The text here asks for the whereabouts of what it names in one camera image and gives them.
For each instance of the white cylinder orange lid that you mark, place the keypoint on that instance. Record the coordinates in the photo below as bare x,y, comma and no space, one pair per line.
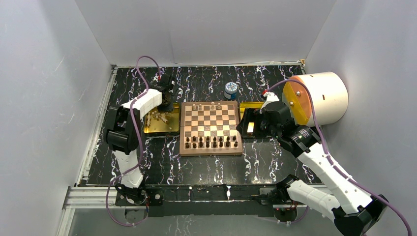
323,92

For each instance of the blue white small jar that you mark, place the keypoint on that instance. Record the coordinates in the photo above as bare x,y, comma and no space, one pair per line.
230,90

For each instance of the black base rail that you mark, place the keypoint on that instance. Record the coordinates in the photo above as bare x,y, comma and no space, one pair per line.
211,198

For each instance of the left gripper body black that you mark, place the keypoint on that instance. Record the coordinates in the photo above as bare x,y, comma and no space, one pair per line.
167,106

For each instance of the wooden chess board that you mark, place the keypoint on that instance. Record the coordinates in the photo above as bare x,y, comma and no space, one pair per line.
219,123

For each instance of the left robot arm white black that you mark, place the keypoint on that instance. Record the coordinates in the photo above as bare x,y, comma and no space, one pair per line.
123,127

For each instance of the left gold tin tray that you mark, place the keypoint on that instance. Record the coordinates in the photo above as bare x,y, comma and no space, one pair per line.
153,126

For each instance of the right gold tin tray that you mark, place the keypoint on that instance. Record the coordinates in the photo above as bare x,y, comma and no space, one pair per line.
252,105

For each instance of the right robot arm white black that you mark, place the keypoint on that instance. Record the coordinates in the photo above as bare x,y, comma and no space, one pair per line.
353,210

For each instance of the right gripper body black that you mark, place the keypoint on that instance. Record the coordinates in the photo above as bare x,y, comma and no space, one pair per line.
261,127

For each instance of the gold tin tray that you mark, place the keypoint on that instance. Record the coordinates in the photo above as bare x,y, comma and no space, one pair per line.
153,126
252,105

